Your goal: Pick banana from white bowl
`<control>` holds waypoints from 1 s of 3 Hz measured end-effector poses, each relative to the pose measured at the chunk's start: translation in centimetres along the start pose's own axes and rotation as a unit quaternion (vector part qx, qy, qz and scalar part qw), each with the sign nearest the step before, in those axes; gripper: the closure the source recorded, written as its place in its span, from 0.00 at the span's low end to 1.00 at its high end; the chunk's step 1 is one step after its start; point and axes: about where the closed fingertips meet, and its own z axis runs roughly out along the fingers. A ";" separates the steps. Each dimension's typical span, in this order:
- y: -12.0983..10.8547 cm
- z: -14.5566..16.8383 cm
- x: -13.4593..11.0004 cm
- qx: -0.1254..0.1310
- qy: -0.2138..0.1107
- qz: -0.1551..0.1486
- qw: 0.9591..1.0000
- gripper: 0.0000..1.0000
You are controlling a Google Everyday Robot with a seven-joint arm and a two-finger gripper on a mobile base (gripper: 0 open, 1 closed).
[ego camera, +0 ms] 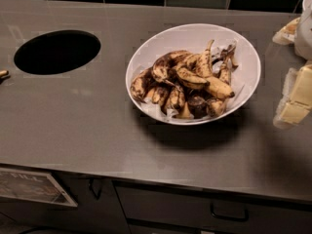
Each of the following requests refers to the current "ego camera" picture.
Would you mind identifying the dark spotted banana top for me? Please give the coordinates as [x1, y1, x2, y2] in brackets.
[151, 50, 191, 84]

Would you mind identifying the black cabinet door handle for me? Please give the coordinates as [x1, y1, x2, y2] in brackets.
[89, 178, 102, 200]

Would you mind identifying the dark round banana end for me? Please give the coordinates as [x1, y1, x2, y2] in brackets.
[187, 96, 207, 119]

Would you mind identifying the spotted banana lower middle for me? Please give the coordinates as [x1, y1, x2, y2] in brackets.
[162, 85, 185, 113]

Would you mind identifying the round black counter hole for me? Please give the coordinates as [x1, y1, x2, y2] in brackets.
[14, 30, 101, 75]

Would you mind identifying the spotted banana far left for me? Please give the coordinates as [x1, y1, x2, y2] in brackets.
[130, 67, 154, 102]

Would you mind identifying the brass object at left edge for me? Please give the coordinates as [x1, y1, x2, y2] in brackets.
[0, 70, 9, 80]

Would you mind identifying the white bowl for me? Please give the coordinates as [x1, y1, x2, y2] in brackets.
[126, 23, 261, 126]

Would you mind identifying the spotted banana lower right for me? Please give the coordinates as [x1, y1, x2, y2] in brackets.
[207, 97, 226, 118]

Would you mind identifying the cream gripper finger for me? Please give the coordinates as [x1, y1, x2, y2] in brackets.
[272, 18, 300, 45]
[273, 64, 312, 129]

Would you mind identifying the yellow banana with long stem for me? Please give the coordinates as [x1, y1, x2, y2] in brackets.
[195, 40, 235, 100]

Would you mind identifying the spotted banana centre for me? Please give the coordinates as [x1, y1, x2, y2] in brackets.
[174, 62, 209, 90]

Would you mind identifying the grey cabinet drawer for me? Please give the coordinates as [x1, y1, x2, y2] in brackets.
[114, 182, 312, 234]

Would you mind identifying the black drawer handle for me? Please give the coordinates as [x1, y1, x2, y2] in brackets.
[210, 203, 249, 222]

